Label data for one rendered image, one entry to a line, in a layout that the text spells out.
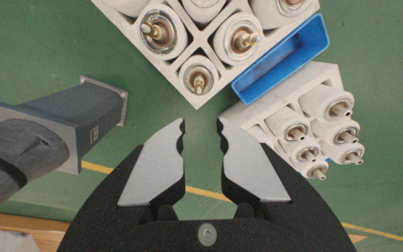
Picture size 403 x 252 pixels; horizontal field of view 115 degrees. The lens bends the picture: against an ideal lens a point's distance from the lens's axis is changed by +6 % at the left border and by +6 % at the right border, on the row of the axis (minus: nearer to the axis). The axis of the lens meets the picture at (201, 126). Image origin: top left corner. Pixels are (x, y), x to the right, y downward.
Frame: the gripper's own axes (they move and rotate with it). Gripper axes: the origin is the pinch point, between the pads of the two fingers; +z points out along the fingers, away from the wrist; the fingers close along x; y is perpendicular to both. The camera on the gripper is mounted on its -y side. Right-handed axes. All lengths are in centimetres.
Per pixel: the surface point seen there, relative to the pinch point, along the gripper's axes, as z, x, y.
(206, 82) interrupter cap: 21.1, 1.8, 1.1
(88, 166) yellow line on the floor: 46, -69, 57
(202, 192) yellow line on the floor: 46, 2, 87
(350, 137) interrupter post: 19, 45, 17
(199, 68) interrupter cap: 20.9, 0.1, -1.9
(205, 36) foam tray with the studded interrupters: 28.3, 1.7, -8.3
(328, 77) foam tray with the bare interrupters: 28.4, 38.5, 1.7
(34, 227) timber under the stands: 40, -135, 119
